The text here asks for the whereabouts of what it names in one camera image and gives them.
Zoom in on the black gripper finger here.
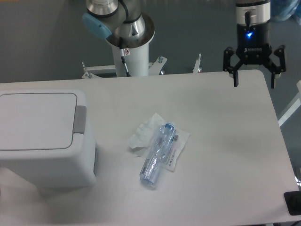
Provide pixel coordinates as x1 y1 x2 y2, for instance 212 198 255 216
267 45 286 89
223 47 244 87

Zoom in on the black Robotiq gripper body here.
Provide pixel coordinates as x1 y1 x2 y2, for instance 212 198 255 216
236 0 271 65

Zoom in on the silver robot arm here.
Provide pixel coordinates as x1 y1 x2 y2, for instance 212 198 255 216
82 0 286 88

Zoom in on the white trash can body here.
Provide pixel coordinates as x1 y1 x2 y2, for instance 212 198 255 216
0 89 97 188

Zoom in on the white trash can lid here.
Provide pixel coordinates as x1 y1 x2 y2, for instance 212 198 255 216
0 93 77 151

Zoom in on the blue plastic bag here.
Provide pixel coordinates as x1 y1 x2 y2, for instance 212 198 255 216
270 0 301 22

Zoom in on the white printed plastic wrapper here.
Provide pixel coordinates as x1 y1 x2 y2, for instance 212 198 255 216
163 129 190 172

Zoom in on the crumpled white tissue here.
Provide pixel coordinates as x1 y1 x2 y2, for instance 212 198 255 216
129 113 166 159

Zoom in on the clear plastic water bottle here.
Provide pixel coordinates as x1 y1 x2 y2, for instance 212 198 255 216
139 122 176 187

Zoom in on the black device at table edge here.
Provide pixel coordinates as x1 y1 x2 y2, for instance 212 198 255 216
284 191 301 216

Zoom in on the grey lid push button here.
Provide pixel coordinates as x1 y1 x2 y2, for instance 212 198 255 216
73 105 87 134

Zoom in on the white frame bar right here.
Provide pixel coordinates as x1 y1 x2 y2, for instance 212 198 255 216
278 81 301 127

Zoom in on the white metal base frame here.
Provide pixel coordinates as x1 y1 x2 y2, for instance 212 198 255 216
81 53 203 80

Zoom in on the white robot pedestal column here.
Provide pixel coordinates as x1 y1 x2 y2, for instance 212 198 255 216
111 44 149 77

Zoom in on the black cable on pedestal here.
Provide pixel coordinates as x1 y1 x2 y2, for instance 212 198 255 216
118 37 131 77

